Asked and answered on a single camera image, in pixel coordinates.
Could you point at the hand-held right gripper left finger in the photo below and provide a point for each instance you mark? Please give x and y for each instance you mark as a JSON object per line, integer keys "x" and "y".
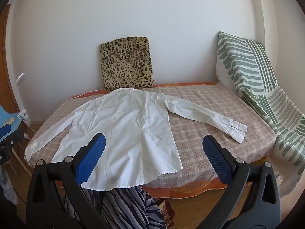
{"x": 93, "y": 158}

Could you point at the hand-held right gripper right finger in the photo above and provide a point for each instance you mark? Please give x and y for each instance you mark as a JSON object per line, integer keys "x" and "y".
{"x": 216, "y": 159}

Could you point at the white long-sleeved shirt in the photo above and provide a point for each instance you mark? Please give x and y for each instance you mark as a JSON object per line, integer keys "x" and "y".
{"x": 124, "y": 128}

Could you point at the pink plaid blanket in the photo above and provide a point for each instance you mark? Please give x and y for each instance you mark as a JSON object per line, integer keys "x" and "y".
{"x": 202, "y": 105}

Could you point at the zebra striped pants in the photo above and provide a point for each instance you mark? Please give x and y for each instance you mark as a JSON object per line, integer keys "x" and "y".
{"x": 133, "y": 210}

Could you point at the white clip lamp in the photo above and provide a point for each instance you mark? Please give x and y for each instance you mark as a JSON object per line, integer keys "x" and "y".
{"x": 21, "y": 77}

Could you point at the wooden door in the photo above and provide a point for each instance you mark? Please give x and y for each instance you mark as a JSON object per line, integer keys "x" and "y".
{"x": 7, "y": 64}

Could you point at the green striped throw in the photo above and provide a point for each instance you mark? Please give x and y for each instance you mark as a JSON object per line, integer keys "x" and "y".
{"x": 250, "y": 71}

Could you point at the leopard print cushion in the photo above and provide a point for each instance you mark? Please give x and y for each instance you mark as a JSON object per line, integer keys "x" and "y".
{"x": 126, "y": 64}

